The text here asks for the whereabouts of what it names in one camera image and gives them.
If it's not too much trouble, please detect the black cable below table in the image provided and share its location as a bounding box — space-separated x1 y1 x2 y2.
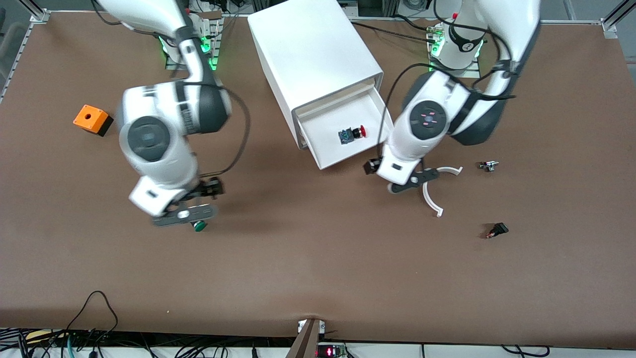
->
501 345 550 358

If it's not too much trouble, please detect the aluminium frame profile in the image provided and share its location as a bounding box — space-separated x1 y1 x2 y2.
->
600 0 636 39
20 0 50 23

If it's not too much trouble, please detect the red push button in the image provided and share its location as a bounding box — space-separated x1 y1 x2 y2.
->
337 125 368 146

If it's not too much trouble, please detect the orange button enclosure box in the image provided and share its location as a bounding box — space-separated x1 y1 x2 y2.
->
73 104 114 137

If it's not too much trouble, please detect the white plastic drawer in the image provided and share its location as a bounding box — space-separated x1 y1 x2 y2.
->
297 92 394 171

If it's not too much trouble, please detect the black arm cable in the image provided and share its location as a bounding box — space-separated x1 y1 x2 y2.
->
380 0 520 150
199 85 251 179

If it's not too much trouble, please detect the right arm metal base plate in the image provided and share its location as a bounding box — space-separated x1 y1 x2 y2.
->
161 11 223 71

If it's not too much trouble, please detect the white drawer cabinet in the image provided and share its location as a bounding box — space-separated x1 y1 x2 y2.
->
247 0 384 150

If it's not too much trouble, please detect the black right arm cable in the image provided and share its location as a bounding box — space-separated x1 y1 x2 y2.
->
199 85 251 179

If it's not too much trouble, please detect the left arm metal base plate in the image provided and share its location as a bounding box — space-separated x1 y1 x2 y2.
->
427 25 482 75

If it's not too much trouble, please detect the brown camera mount post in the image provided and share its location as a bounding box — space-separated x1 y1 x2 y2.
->
286 318 321 358

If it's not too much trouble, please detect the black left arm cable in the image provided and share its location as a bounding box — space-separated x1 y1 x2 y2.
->
380 0 520 150

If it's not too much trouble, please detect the looped black cable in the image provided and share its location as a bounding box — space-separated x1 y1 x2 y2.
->
66 291 119 349

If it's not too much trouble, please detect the device with red display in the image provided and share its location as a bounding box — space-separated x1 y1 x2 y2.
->
316 343 347 358

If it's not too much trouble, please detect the white curved plastic part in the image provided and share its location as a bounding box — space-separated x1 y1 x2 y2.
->
422 166 464 218

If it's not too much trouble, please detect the aluminium table edge rail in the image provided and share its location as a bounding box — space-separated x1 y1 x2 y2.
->
348 16 617 25

